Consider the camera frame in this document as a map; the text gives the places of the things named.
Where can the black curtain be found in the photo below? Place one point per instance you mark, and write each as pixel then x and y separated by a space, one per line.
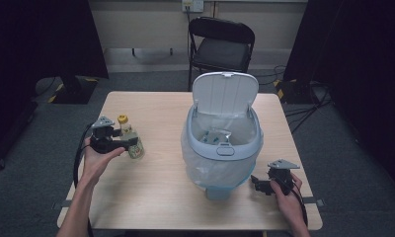
pixel 37 33
pixel 366 49

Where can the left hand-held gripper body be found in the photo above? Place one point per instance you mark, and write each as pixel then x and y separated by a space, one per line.
pixel 101 140

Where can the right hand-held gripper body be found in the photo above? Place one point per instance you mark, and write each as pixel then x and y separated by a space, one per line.
pixel 281 176

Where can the grey white lidded trash can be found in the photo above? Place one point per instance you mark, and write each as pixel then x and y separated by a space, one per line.
pixel 225 95

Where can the clear plastic bin liner bag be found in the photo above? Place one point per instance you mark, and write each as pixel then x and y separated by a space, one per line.
pixel 212 171

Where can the person's right hand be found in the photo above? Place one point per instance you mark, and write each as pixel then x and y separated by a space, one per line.
pixel 286 205

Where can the clear bottle with yellow cap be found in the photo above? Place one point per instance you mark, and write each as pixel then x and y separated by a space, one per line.
pixel 136 151

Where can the grey table bracket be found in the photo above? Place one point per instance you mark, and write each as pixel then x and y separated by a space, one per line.
pixel 62 204
pixel 315 201

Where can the black folding chair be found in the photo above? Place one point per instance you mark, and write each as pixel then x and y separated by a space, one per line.
pixel 221 54

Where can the person's left hand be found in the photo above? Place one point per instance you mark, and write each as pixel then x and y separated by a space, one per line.
pixel 95 164

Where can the white wall outlet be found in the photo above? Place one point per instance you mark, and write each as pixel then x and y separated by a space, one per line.
pixel 193 5

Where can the black stand base striped tape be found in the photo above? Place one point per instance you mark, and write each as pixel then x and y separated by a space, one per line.
pixel 73 92
pixel 297 94

